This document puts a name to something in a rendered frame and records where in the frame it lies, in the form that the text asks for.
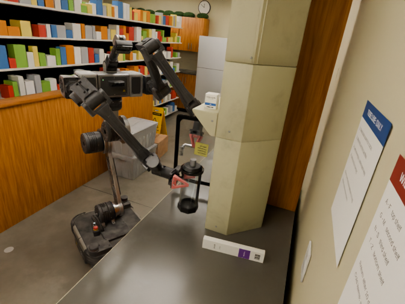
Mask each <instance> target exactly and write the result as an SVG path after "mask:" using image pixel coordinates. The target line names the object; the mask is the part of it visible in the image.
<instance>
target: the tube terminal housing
mask: <svg viewBox="0 0 405 304"><path fill-rule="evenodd" d="M296 70H297V67H290V66H271V65H253V64H249V63H239V62H229V61H226V62H225V63H224V72H223V78H222V88H221V97H220V103H219V113H218V123H217V129H216V138H215V147H214V153H213V163H212V173H211V179H210V189H209V198H208V204H207V214H206V224H205V228H206V229H209V230H212V231H215V232H218V233H221V234H224V235H230V234H233V233H238V232H243V231H246V230H251V229H256V228H259V227H261V226H262V223H263V217H264V214H265V209H266V204H267V201H268V195H269V190H270V187H271V182H272V176H273V173H274V168H275V163H276V160H277V154H278V149H279V146H280V141H281V136H282V132H283V127H284V122H285V119H286V114H287V108H288V105H289V100H290V95H291V92H292V86H293V83H294V78H295V73H296Z"/></svg>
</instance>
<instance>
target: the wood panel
mask: <svg viewBox="0 0 405 304"><path fill-rule="evenodd" d="M352 2H353V0H312V1H311V5H310V10H309V15H308V18H307V23H306V28H305V32H304V37H303V42H302V45H301V51H300V56H299V59H298V64H297V66H296V67H297V70H296V73H295V78H294V83H293V86H292V92H291V95H290V100H289V105H288V108H287V114H286V119H285V122H284V127H283V132H282V136H281V141H280V146H279V149H278V154H277V160H276V163H275V168H274V173H273V176H272V182H271V187H270V190H269V195H268V201H267V204H270V205H273V206H276V207H280V208H283V209H287V210H290V211H294V212H295V209H296V206H297V203H298V199H299V196H300V192H301V187H302V185H303V180H304V176H305V173H306V169H307V166H308V162H309V159H310V155H311V152H312V148H313V143H314V141H315V136H316V132H317V129H318V125H319V122H320V119H321V115H322V111H323V108H324V104H325V99H326V97H327V92H328V88H329V86H330V82H331V78H332V75H333V71H334V67H335V64H336V60H337V57H338V53H339V48H340V46H341V42H342V38H343V35H344V31H345V27H346V24H347V20H348V16H349V13H350V9H351V5H352Z"/></svg>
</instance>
